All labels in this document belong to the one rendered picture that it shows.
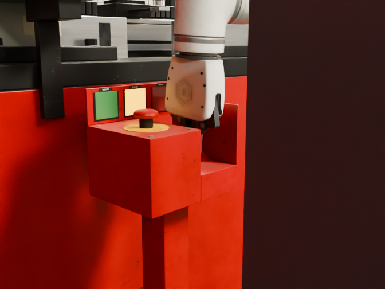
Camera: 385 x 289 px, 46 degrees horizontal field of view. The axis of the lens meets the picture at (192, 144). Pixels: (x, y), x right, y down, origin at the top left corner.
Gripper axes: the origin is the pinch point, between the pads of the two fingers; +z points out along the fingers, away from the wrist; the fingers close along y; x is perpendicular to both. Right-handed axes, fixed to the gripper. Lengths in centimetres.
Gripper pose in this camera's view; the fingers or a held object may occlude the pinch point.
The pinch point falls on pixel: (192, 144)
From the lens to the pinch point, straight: 79.9
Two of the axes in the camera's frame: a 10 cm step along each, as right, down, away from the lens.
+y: 7.2, 2.3, -6.6
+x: 6.9, -1.5, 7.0
